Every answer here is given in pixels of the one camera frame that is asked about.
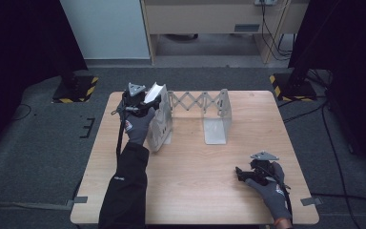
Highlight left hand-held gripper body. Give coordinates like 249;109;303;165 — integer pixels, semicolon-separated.
111;82;156;118

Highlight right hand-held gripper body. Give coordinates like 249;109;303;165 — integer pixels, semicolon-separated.
249;150;280;187

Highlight white book with grey figures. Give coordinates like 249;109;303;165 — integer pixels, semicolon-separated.
143;81;173;154

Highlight grey expandable metal book rack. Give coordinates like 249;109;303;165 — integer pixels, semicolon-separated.
162;88;234;146

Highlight person's left hand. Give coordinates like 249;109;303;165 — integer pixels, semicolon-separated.
123;106;157;147

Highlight person's right hand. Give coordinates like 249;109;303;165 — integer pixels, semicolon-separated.
244;160;294;221

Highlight black yellow striped stand base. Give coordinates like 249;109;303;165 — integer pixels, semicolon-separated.
51;71;100;104
269;72;318;103

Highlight grey tape strip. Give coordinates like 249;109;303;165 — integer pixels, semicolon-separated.
66;196;90;208
299;196;324;207

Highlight white panel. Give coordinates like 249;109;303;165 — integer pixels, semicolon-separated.
59;0;151;61

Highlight light wooden desk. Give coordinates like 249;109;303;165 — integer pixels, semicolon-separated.
139;0;310;67

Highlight black curtain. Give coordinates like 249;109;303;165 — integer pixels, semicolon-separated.
287;0;366;183
0;0;89;160

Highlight white power strip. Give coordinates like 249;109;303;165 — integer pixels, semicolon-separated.
254;0;279;7

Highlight right hand-held gripper black cable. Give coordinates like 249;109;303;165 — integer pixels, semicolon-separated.
263;166;294;216

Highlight hand-held gripper black cable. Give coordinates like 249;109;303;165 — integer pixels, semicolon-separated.
263;166;294;216
114;104;128;162

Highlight left hand-held gripper black cable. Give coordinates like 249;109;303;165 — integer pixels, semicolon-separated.
114;104;128;162

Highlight long black floor cable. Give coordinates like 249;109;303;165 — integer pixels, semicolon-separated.
282;94;362;229

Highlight thin black floor cable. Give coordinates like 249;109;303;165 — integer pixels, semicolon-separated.
310;192;366;206

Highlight black floor cable loop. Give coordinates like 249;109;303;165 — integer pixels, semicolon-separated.
5;102;32;124

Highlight black hanging cables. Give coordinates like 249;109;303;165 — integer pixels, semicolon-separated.
259;0;296;62

